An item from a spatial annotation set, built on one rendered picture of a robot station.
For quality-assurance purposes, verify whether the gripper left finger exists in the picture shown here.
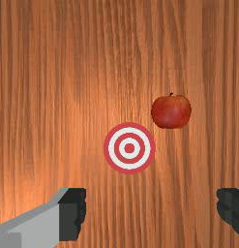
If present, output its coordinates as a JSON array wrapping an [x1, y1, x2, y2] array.
[[0, 187, 87, 248]]

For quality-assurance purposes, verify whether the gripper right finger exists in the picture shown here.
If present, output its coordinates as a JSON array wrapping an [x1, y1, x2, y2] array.
[[216, 187, 239, 240]]

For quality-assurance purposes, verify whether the red apple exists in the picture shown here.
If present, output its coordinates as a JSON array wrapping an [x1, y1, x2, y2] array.
[[150, 92, 193, 130]]

